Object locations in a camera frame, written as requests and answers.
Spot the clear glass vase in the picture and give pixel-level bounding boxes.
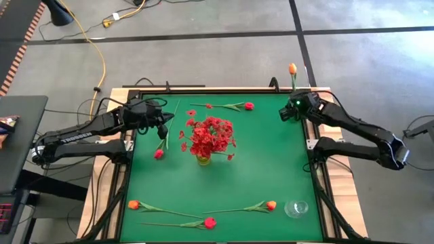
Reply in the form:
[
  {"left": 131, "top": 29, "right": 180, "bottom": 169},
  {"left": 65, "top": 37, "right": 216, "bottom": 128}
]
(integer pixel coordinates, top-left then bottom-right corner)
[{"left": 283, "top": 199, "right": 310, "bottom": 220}]

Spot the yellow extension cable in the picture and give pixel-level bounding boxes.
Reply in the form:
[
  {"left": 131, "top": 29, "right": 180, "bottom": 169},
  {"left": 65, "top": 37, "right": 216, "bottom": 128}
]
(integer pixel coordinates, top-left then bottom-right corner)
[{"left": 58, "top": 0, "right": 147, "bottom": 119}]

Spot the green table mat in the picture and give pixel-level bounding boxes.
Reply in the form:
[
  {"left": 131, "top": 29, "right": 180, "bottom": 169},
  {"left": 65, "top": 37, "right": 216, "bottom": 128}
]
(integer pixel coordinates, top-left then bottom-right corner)
[{"left": 119, "top": 93, "right": 325, "bottom": 242}]

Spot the red tulip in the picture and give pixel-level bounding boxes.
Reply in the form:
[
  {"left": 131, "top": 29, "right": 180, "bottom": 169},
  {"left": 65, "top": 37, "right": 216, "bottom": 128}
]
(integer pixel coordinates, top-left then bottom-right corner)
[
  {"left": 153, "top": 99, "right": 182, "bottom": 161},
  {"left": 140, "top": 216, "right": 218, "bottom": 230},
  {"left": 189, "top": 101, "right": 256, "bottom": 113}
]

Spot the yellow glass vase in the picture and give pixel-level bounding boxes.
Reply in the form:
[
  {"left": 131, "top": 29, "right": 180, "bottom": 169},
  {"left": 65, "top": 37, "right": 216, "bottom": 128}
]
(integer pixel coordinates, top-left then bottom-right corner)
[{"left": 195, "top": 154, "right": 213, "bottom": 167}]

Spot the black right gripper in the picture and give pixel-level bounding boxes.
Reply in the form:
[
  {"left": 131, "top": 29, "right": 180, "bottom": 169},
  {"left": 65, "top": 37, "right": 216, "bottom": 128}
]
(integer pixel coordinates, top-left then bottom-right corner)
[{"left": 279, "top": 89, "right": 322, "bottom": 122}]

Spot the orange tulip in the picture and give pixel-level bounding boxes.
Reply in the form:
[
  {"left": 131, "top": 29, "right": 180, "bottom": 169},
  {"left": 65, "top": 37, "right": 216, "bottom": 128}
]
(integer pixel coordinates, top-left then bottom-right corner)
[
  {"left": 288, "top": 62, "right": 298, "bottom": 93},
  {"left": 127, "top": 199, "right": 203, "bottom": 220},
  {"left": 202, "top": 199, "right": 278, "bottom": 215}
]

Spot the grey desk top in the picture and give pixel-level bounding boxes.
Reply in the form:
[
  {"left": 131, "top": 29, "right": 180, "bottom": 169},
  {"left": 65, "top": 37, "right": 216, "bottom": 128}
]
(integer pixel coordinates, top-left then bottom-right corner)
[{"left": 0, "top": 95, "right": 49, "bottom": 196}]

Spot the black cone-shaped lamp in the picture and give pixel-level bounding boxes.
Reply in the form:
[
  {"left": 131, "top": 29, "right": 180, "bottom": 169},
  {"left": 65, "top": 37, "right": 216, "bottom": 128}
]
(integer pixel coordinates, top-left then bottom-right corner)
[{"left": 41, "top": 0, "right": 75, "bottom": 27}]

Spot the black mat orange striped edge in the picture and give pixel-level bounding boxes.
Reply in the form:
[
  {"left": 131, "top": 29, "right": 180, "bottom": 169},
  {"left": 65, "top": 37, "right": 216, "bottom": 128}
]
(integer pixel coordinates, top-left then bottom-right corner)
[{"left": 0, "top": 0, "right": 47, "bottom": 98}]

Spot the black desk foot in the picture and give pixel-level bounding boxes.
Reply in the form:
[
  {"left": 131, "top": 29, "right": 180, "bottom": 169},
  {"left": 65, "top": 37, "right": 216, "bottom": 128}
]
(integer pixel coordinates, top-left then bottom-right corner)
[{"left": 15, "top": 169, "right": 90, "bottom": 201}]

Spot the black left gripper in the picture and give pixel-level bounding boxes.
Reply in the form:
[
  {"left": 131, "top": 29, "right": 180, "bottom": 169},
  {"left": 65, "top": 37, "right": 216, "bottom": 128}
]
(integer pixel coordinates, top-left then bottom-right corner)
[{"left": 122, "top": 100, "right": 176, "bottom": 141}]

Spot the colourful snack packet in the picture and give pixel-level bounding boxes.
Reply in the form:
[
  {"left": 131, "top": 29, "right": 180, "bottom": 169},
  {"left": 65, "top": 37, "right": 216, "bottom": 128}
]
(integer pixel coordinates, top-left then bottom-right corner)
[{"left": 0, "top": 115, "right": 20, "bottom": 150}]

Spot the black aluminium table frame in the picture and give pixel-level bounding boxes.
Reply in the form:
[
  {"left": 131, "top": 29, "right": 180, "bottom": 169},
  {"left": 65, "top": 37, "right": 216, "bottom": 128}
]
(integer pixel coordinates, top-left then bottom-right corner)
[{"left": 77, "top": 83, "right": 369, "bottom": 244}]

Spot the backlit keyboard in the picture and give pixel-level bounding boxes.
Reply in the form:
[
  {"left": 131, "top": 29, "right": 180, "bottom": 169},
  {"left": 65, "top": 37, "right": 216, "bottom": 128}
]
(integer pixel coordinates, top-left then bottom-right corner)
[{"left": 0, "top": 202, "right": 17, "bottom": 235}]

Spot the red flower bunch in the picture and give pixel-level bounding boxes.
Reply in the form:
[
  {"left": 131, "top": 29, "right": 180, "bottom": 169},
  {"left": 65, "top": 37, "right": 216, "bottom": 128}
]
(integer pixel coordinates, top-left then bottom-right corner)
[{"left": 178, "top": 103, "right": 237, "bottom": 162}]

